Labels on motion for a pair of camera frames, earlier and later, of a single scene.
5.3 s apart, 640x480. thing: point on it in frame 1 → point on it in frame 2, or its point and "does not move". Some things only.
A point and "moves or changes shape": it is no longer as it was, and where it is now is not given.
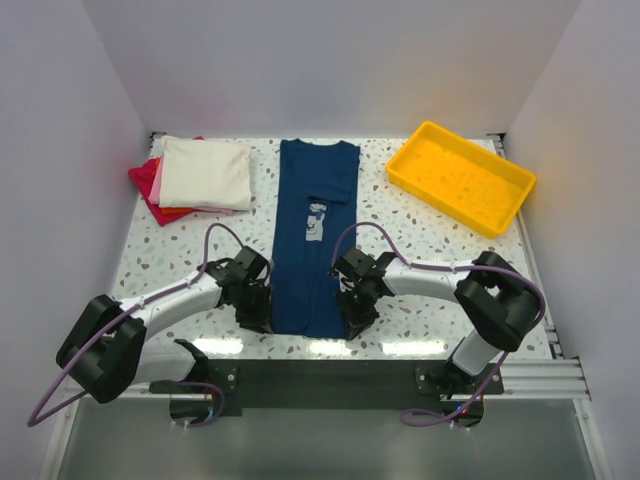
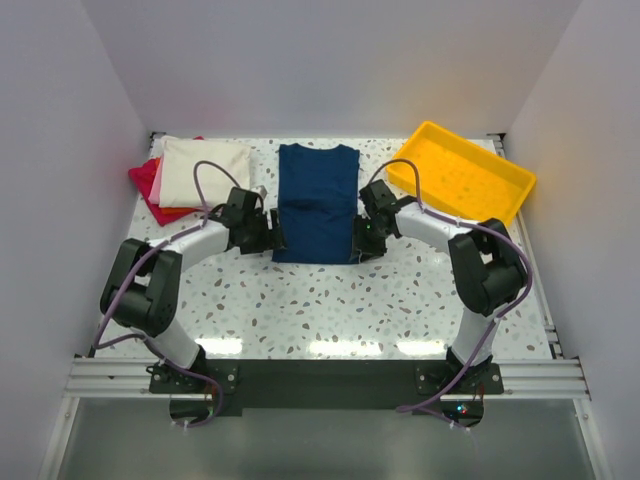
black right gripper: [354, 322] → [360, 244]
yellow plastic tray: [460, 179] does not move
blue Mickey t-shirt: [315, 224] moves or changes shape
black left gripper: [260, 319] → [271, 238]
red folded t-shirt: [143, 177] does not move
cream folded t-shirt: [205, 174] does not move
